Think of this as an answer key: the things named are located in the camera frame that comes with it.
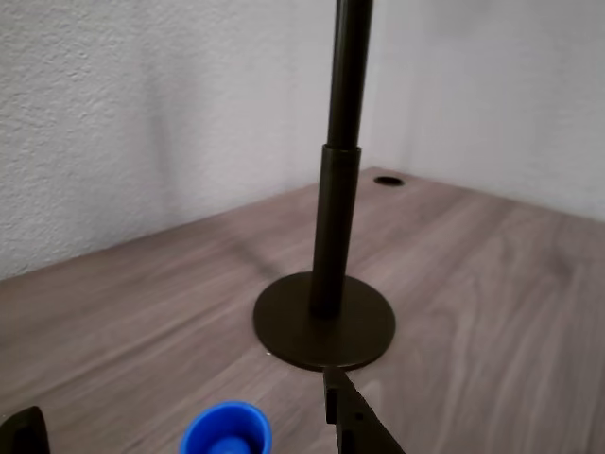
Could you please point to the black round base stand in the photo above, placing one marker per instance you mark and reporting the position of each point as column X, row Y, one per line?
column 338, row 213

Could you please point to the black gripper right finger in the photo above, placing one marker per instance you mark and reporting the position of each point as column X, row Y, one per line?
column 359, row 430

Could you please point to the black pen with blue cap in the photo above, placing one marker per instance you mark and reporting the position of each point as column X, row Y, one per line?
column 212, row 425

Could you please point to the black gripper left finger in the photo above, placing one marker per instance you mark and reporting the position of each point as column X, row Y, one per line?
column 23, row 435

